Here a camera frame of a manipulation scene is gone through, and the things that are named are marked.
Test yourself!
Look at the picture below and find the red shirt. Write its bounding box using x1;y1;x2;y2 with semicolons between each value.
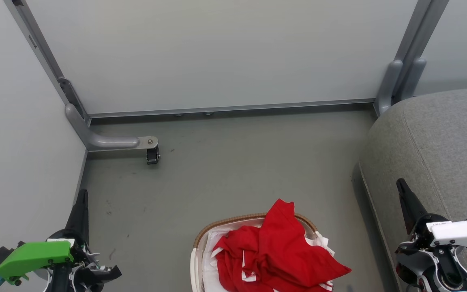
212;198;352;292

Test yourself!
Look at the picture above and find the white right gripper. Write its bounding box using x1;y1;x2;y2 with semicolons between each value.
396;178;467;258

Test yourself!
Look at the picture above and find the grey metal partition post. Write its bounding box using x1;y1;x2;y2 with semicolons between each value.
3;0;92;122
373;0;450;116

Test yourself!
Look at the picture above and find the grey fabric sofa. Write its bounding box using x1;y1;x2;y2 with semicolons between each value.
357;87;467;292

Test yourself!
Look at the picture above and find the white basket with wicker rim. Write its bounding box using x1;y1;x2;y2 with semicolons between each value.
191;213;332;292

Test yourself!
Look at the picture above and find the grey metal partition rail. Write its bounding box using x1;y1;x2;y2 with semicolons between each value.
89;98;377;119

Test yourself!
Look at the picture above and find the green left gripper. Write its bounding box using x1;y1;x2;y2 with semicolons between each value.
0;189;122;292

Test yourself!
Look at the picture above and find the grey metal partition foot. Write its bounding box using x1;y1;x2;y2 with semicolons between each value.
65;103;159;153
378;60;403;115
400;58;427;102

